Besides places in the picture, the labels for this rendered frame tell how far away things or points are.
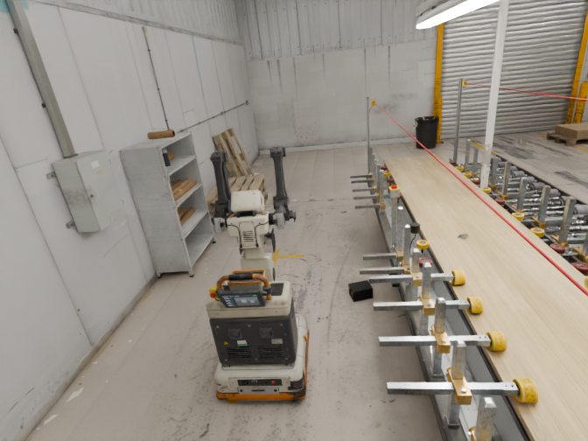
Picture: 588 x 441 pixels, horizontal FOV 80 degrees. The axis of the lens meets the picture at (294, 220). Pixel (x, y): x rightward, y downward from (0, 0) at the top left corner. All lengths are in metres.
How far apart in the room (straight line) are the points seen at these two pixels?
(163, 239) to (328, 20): 7.18
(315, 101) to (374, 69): 1.66
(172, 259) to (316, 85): 6.70
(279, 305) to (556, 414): 1.39
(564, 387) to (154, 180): 3.58
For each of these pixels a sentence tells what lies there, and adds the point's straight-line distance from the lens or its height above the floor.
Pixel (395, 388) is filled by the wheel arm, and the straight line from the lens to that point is 1.52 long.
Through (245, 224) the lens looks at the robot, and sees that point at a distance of 2.36.
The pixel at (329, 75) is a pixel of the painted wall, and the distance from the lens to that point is 9.72.
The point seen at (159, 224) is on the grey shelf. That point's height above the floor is 0.70.
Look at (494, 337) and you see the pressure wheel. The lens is 1.78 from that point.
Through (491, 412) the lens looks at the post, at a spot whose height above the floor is 1.11.
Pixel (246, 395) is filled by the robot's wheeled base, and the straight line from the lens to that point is 2.69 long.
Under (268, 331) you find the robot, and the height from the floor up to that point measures 0.58.
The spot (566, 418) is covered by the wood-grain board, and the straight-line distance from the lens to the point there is 1.68.
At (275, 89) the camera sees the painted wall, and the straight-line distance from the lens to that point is 9.85.
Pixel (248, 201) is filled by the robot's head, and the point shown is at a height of 1.33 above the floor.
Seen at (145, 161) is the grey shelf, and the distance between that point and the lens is 3.95.
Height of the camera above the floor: 2.11
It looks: 23 degrees down
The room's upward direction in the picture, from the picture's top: 7 degrees counter-clockwise
